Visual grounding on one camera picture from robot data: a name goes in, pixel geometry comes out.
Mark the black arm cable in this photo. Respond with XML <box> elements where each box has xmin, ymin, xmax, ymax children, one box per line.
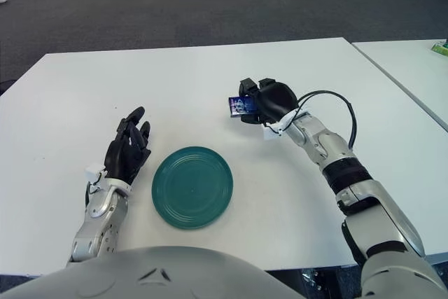
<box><xmin>83</xmin><ymin>179</ymin><xmax>106</xmax><ymax>209</ymax></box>
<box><xmin>279</xmin><ymin>90</ymin><xmax>357</xmax><ymax>148</ymax></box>

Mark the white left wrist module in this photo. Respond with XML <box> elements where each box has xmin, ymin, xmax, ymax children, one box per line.
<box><xmin>84</xmin><ymin>162</ymin><xmax>106</xmax><ymax>186</ymax></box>

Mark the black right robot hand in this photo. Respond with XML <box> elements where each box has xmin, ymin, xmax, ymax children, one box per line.
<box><xmin>239</xmin><ymin>77</ymin><xmax>299</xmax><ymax>125</ymax></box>

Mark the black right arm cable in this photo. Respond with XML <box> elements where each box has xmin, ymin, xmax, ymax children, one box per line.
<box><xmin>279</xmin><ymin>90</ymin><xmax>357</xmax><ymax>148</ymax></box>

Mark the green package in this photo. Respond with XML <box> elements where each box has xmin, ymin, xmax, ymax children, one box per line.
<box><xmin>430</xmin><ymin>39</ymin><xmax>448</xmax><ymax>55</ymax></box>

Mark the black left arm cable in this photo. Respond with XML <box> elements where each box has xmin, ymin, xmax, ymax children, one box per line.
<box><xmin>83</xmin><ymin>179</ymin><xmax>106</xmax><ymax>209</ymax></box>

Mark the blue gum box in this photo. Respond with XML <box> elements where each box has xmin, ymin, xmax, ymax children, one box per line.
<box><xmin>228</xmin><ymin>95</ymin><xmax>258</xmax><ymax>118</ymax></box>

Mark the grey robot torso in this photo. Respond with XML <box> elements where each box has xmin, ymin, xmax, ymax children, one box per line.
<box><xmin>0</xmin><ymin>246</ymin><xmax>298</xmax><ymax>299</ymax></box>

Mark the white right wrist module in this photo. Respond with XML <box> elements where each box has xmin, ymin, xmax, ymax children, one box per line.
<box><xmin>264</xmin><ymin>120</ymin><xmax>291</xmax><ymax>141</ymax></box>

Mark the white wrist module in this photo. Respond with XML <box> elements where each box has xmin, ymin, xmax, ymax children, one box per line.
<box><xmin>84</xmin><ymin>162</ymin><xmax>106</xmax><ymax>186</ymax></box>
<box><xmin>264</xmin><ymin>120</ymin><xmax>291</xmax><ymax>141</ymax></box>

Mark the black stand foot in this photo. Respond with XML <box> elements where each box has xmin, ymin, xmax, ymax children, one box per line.
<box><xmin>300</xmin><ymin>267</ymin><xmax>363</xmax><ymax>299</ymax></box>

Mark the green round plate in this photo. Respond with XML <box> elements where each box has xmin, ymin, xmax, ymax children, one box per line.
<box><xmin>151</xmin><ymin>146</ymin><xmax>235</xmax><ymax>232</ymax></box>

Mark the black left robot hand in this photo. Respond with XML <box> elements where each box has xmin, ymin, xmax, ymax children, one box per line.
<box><xmin>104</xmin><ymin>106</ymin><xmax>152</xmax><ymax>186</ymax></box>

